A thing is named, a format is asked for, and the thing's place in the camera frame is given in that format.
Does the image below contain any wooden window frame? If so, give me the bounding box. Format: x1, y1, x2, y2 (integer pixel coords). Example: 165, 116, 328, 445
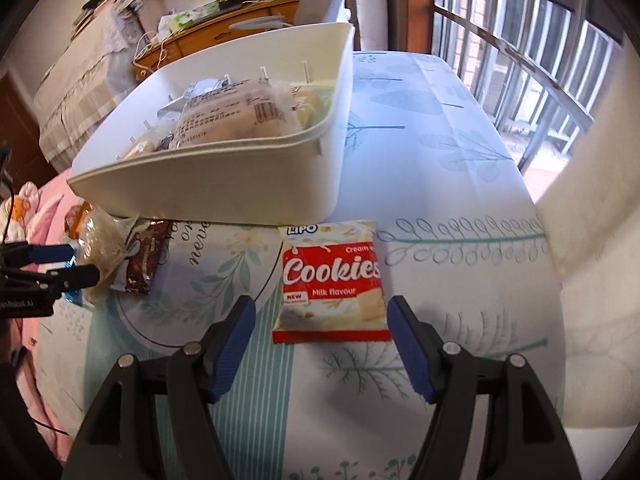
400, 0, 436, 53

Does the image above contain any large yellow cake packet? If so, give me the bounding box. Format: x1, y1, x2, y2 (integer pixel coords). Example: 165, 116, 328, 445
290, 85, 336, 128

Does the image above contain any cartoon printed blanket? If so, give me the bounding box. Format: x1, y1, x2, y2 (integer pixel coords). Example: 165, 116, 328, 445
0, 180, 41, 241

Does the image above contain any wooden desk with drawers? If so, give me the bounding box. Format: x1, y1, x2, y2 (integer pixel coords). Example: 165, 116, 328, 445
131, 0, 306, 83

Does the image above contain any puffed snack clear packet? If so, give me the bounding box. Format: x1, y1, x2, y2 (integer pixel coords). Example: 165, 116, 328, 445
75, 207, 131, 301

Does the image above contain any dark chocolate snack packet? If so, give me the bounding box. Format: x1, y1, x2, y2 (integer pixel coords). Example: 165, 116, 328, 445
110, 219, 173, 295

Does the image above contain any leaf print tablecloth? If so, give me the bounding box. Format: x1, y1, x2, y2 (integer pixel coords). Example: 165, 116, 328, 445
30, 50, 566, 480

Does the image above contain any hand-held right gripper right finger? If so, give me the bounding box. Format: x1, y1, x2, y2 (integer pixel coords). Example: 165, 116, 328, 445
387, 294, 583, 480

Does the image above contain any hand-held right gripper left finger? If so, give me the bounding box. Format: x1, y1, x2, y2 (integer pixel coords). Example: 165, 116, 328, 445
60, 294, 257, 480

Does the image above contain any clear printed pastry packet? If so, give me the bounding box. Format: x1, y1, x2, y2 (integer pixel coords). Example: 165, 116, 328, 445
170, 82, 286, 148

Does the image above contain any white charging cable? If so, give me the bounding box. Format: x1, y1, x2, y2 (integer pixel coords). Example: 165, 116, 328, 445
132, 32, 171, 81

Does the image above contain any white plastic storage bin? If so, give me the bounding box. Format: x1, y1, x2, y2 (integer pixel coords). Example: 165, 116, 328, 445
66, 22, 357, 226

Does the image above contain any metal window grille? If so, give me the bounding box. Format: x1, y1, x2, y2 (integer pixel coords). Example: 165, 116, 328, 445
430, 0, 616, 171

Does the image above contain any pale yellow cake packet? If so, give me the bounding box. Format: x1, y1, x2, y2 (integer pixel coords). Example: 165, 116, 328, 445
120, 135, 173, 161

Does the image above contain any tissue pack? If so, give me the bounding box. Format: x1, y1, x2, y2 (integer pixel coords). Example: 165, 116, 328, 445
157, 7, 196, 31

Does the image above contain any red white cookie packet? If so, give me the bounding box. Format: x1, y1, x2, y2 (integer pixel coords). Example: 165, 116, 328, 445
272, 220, 392, 345

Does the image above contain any pink quilted blanket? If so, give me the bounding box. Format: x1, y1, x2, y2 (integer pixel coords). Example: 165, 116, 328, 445
0, 167, 91, 461

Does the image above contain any piano under lace cover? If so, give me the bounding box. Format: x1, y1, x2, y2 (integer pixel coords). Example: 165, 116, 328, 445
32, 7, 146, 161

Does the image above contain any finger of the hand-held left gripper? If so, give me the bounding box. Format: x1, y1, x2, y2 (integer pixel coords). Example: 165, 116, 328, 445
0, 265, 101, 293
0, 241, 76, 265

